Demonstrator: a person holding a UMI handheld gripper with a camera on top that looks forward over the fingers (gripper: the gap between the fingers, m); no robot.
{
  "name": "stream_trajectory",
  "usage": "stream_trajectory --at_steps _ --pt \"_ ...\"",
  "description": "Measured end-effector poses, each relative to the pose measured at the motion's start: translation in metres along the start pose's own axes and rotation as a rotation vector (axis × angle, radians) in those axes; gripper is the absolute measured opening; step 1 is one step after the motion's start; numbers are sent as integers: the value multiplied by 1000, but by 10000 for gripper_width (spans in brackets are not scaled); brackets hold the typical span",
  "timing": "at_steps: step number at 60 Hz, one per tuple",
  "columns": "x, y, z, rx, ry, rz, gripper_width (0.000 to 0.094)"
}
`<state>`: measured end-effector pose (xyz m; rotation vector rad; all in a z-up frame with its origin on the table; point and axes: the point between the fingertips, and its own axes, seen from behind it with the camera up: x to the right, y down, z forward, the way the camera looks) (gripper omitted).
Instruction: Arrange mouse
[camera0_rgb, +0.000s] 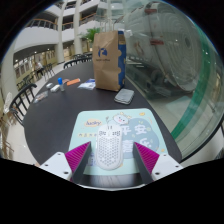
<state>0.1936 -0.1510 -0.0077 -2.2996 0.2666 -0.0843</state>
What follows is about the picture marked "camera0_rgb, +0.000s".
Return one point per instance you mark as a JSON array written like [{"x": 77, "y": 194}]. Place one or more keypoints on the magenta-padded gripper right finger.
[{"x": 161, "y": 164}]

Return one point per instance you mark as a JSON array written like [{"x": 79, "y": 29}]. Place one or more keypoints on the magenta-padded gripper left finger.
[{"x": 60, "y": 163}]

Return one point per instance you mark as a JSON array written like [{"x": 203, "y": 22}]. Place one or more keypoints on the white perforated computer mouse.
[{"x": 109, "y": 148}]

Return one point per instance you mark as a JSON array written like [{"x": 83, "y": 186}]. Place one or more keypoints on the light green printed mouse pad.
[{"x": 140, "y": 133}]

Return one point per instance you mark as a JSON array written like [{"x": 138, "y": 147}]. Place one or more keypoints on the light wooden chair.
[{"x": 4, "y": 140}]

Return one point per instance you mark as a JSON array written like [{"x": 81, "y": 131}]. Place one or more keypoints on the white rectangular box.
[{"x": 55, "y": 88}]

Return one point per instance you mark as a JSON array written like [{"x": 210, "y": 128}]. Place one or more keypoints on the small white square box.
[{"x": 49, "y": 85}]

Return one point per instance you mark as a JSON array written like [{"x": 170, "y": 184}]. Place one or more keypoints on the small blue-capped bottle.
[{"x": 60, "y": 83}]

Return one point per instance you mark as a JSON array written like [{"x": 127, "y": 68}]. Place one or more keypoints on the flat brown card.
[{"x": 65, "y": 80}]

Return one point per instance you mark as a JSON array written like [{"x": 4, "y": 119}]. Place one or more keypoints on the white and blue plastic packet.
[{"x": 87, "y": 84}]

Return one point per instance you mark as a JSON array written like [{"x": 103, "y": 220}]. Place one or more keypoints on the group of black chairs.
[{"x": 28, "y": 79}]

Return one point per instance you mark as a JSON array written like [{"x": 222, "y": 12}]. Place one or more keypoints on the person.
[{"x": 39, "y": 68}]

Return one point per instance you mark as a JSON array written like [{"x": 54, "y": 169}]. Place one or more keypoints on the brown paper bag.
[{"x": 106, "y": 63}]

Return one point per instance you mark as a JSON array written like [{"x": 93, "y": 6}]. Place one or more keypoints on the potted green palm plant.
[{"x": 90, "y": 35}]

